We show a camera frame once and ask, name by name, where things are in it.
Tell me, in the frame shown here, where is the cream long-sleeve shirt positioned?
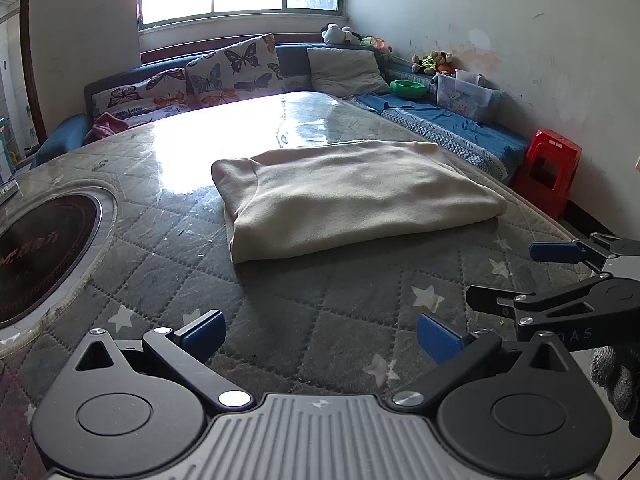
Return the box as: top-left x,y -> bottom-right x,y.
210,140 -> 508,265

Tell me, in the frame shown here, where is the panda plush toy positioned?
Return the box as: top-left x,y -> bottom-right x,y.
321,22 -> 363,46

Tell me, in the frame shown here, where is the grey quilted star table cover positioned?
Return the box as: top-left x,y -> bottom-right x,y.
0,91 -> 608,480

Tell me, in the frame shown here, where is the green bowl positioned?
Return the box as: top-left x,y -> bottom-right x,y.
390,79 -> 429,101

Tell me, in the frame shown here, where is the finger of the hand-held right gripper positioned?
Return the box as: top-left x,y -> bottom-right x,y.
466,272 -> 640,328
529,233 -> 640,273

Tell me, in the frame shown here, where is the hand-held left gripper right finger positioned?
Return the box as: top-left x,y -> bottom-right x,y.
390,312 -> 576,407

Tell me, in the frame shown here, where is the low butterfly print pillow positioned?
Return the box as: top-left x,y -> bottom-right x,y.
92,66 -> 193,122

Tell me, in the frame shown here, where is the magenta cloth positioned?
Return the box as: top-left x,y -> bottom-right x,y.
84,112 -> 132,145

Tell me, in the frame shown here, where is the round black induction cooktop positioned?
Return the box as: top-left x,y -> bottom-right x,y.
0,187 -> 118,331

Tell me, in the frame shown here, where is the clear plastic storage box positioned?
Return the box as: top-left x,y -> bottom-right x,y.
435,69 -> 503,123

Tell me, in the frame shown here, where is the large butterfly print pillow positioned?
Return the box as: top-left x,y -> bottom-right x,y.
185,33 -> 286,108

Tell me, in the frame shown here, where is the red plastic stool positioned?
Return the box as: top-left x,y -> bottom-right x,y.
511,129 -> 583,220

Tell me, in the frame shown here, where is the blue sofa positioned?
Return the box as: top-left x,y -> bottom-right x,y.
30,42 -> 531,186

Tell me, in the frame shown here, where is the person's right hand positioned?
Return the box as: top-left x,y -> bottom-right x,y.
590,345 -> 640,438

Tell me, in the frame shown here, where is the orange green plush toy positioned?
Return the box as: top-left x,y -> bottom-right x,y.
360,35 -> 393,55

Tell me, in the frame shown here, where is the grey pillow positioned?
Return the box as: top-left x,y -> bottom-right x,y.
306,46 -> 391,98

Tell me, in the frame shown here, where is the dark wooden door frame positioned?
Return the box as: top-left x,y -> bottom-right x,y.
17,0 -> 48,133

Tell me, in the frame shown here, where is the blue patterned sofa cover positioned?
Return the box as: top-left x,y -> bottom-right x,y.
350,91 -> 531,173

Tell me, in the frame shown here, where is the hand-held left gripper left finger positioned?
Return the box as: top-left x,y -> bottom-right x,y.
74,310 -> 255,408

